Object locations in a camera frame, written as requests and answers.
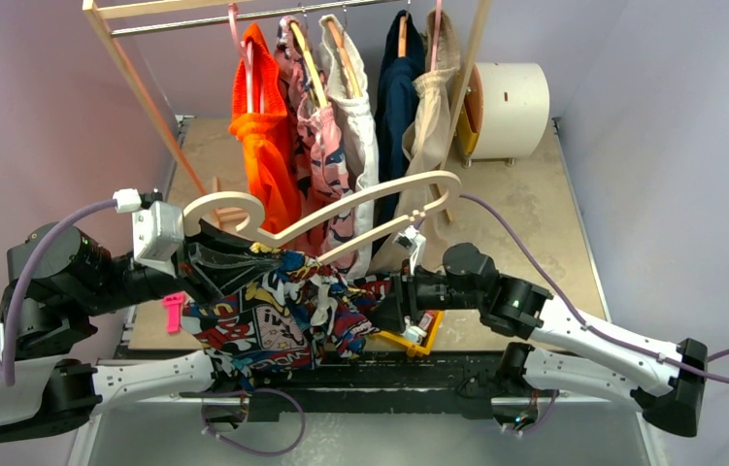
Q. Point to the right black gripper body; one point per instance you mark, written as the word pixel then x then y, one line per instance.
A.
pixel 404 298

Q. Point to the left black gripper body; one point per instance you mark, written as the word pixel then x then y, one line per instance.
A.
pixel 196 271

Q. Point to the colourful comic print shorts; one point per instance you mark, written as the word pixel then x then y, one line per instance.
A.
pixel 286 319

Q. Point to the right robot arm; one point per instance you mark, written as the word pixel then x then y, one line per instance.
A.
pixel 554 348

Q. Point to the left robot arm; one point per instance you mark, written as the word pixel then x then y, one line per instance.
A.
pixel 59 280

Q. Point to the beige shorts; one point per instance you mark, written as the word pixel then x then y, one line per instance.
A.
pixel 426 142

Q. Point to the pink patterned shorts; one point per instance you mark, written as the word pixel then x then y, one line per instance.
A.
pixel 320 163

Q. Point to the navy blue shorts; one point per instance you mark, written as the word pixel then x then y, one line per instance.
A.
pixel 397 99

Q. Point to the white shorts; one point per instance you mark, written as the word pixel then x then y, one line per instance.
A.
pixel 352 115

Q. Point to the pink hanger under orange shorts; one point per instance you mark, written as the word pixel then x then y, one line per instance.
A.
pixel 245 51

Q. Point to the pink hanger under beige shorts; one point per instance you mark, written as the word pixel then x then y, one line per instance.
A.
pixel 435 35

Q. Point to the orange wooden hanger navy shorts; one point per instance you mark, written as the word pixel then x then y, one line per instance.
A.
pixel 402 35

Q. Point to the white items in bin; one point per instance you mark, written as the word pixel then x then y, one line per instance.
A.
pixel 417 325

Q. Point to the yellow plastic bin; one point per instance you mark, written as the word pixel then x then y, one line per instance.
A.
pixel 392 341

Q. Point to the pink plastic clip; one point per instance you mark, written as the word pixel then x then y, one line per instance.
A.
pixel 173 305

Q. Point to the white cylindrical drum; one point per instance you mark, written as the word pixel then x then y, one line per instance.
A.
pixel 505 112

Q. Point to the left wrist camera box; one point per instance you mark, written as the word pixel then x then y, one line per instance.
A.
pixel 157 230

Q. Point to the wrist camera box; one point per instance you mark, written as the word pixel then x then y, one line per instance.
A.
pixel 157 230
pixel 413 241

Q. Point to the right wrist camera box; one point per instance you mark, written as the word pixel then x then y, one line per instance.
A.
pixel 413 241

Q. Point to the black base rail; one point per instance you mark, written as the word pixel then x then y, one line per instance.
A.
pixel 463 383

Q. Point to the wooden clothes rack frame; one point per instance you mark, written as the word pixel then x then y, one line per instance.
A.
pixel 99 18

